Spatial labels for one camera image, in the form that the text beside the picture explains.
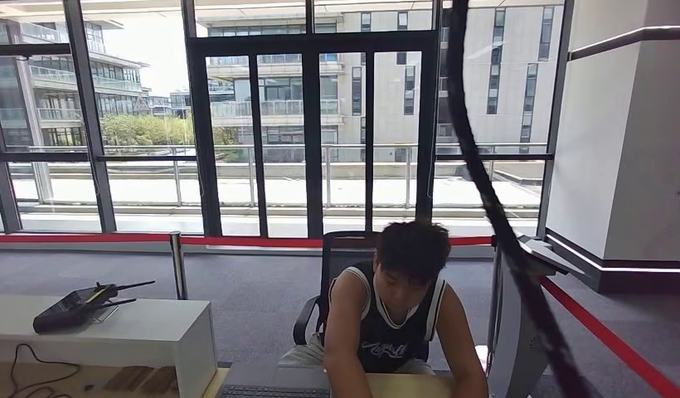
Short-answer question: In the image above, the chrome stanchion post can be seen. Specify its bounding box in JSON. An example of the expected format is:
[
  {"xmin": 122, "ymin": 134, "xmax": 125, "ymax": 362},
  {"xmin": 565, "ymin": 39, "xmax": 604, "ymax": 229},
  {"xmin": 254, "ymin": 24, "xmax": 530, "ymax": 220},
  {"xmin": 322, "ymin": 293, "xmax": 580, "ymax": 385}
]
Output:
[
  {"xmin": 168, "ymin": 231, "xmax": 188, "ymax": 302},
  {"xmin": 474, "ymin": 241, "xmax": 498, "ymax": 377}
]

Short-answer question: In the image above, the long red barrier belt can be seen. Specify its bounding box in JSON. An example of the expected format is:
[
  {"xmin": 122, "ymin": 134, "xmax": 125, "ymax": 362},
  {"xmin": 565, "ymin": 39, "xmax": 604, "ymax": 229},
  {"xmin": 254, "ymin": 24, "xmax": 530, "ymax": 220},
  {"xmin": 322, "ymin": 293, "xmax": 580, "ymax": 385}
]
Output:
[{"xmin": 0, "ymin": 234, "xmax": 493, "ymax": 250}]

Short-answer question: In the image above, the person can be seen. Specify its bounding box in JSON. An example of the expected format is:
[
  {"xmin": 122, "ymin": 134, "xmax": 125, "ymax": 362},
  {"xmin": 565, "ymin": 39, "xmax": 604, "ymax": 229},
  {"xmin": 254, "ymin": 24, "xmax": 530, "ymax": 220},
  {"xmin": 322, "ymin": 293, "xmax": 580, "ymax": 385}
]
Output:
[{"xmin": 278, "ymin": 221, "xmax": 490, "ymax": 398}]

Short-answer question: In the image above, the thin black cable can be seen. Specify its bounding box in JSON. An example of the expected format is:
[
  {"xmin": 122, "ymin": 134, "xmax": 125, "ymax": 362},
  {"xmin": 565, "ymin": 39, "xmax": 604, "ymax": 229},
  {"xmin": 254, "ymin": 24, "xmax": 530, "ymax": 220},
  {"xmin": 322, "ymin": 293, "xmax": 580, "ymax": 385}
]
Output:
[{"xmin": 9, "ymin": 344, "xmax": 82, "ymax": 398}]

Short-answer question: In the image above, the black mesh office chair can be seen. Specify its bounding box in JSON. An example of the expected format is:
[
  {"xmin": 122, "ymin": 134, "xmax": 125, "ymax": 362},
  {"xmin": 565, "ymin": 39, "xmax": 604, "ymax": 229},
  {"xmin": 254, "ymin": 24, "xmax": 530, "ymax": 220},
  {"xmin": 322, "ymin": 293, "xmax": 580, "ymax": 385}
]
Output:
[{"xmin": 292, "ymin": 231, "xmax": 432, "ymax": 364}]

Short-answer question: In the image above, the black router with antennas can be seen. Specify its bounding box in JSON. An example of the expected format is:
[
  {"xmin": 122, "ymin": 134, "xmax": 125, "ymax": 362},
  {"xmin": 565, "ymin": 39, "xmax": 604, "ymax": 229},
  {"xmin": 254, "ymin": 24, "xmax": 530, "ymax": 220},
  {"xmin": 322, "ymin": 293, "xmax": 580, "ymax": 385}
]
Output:
[{"xmin": 32, "ymin": 279, "xmax": 156, "ymax": 335}]

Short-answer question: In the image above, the metal balcony railing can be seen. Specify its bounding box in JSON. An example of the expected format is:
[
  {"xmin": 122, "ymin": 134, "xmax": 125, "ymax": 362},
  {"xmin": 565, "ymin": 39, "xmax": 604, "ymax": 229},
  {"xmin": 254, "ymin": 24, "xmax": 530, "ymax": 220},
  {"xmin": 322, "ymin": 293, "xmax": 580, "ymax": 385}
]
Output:
[{"xmin": 10, "ymin": 143, "xmax": 547, "ymax": 209}]

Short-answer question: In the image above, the dark grey laptop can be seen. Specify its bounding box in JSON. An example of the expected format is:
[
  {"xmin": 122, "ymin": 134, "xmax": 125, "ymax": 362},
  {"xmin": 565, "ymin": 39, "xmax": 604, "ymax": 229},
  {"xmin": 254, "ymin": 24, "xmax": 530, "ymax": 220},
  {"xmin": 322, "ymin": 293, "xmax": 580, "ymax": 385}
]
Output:
[{"xmin": 216, "ymin": 365, "xmax": 333, "ymax": 398}]

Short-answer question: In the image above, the black glass door frame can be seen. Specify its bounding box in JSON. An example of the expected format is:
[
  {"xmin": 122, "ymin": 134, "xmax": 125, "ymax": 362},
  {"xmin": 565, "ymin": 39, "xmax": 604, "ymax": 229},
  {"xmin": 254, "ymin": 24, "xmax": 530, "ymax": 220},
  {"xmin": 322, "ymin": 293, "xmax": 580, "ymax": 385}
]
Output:
[{"xmin": 186, "ymin": 30, "xmax": 440, "ymax": 240}]

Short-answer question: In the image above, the grey kiosk stand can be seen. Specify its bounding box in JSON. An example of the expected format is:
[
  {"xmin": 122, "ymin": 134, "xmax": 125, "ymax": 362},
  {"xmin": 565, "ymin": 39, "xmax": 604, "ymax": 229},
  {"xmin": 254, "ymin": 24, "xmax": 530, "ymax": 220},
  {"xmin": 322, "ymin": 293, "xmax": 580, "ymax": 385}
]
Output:
[{"xmin": 485, "ymin": 233, "xmax": 585, "ymax": 398}]

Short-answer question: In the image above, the thick black braided cable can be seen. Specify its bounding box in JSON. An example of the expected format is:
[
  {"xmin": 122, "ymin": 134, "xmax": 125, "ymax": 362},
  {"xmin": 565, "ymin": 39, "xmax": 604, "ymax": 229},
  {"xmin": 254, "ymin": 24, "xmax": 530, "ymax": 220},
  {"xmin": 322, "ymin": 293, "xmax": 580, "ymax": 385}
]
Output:
[{"xmin": 444, "ymin": 0, "xmax": 591, "ymax": 398}]

